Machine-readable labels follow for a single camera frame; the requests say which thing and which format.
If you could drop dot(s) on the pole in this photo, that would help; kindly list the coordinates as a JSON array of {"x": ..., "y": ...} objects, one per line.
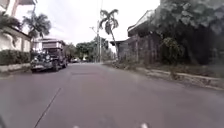
[{"x": 99, "y": 46}]

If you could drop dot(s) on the group of green trees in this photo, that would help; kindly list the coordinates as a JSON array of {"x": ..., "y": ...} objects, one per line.
[{"x": 86, "y": 48}]

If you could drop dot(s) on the dark building with sloped roof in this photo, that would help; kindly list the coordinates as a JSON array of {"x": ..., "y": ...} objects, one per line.
[{"x": 143, "y": 46}]

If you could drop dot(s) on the grey asphalt road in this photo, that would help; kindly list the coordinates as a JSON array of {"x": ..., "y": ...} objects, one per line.
[{"x": 113, "y": 100}]

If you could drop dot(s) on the tall thin palm tree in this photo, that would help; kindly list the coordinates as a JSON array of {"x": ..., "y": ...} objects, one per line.
[{"x": 109, "y": 20}]

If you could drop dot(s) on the dark jeep-like vehicle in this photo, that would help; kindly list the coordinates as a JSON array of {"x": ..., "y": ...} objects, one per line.
[{"x": 50, "y": 58}]

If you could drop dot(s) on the white building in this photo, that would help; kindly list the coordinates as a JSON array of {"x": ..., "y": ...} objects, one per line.
[{"x": 37, "y": 43}]

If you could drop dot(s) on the grass verge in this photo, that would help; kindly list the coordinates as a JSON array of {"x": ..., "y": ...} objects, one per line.
[{"x": 190, "y": 69}]

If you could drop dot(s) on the concrete kerb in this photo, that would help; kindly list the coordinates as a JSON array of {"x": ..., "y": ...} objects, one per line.
[{"x": 193, "y": 80}]

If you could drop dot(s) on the large dark tree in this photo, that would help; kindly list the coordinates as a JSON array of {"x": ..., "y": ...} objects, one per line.
[{"x": 193, "y": 20}]

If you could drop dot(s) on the green hedge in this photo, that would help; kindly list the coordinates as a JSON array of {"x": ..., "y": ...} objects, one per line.
[{"x": 13, "y": 57}]

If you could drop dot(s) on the cream building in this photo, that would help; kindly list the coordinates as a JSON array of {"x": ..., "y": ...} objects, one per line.
[{"x": 6, "y": 41}]

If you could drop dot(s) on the low concrete wall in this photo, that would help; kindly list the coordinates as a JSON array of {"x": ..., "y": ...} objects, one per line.
[{"x": 13, "y": 68}]

